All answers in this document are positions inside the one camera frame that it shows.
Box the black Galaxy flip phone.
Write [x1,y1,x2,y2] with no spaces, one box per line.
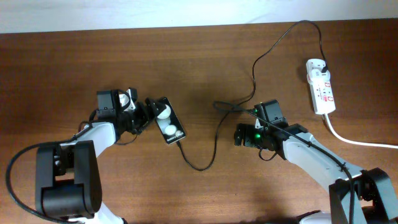
[155,97,186,144]

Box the white power strip cord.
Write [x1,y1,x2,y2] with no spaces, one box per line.
[322,113,398,150]

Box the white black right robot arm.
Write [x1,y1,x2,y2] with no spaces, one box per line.
[234,100,397,223]

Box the white charger adapter plug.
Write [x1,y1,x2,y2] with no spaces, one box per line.
[305,58,328,74]

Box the white power strip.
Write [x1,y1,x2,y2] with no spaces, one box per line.
[307,71,336,115]

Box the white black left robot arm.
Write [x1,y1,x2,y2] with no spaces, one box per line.
[35,88,171,223]

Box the black charger cable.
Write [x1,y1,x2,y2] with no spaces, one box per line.
[175,20,328,172]

